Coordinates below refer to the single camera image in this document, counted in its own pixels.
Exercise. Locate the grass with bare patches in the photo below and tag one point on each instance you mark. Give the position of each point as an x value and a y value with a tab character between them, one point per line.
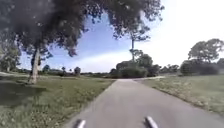
50	100

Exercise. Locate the small round tree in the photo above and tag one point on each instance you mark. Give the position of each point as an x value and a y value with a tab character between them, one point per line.
46	68
77	70

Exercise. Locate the dry patchy grass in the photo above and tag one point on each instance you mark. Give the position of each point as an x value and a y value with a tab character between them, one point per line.
196	90

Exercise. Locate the clump of dark bushes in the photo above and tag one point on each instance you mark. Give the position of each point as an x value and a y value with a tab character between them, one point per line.
133	71

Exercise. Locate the grey paved path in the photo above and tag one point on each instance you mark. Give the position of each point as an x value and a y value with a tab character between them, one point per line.
126	103

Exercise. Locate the tall thin pine tree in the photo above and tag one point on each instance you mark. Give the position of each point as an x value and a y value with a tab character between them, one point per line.
132	46

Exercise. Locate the large spreading tree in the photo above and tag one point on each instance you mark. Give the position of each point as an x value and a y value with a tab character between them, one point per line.
35	66

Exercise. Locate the robot's own part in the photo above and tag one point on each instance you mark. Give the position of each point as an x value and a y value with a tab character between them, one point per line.
80	124
151	122

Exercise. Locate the group of broad trees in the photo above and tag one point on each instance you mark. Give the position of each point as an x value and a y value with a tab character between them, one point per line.
203	53

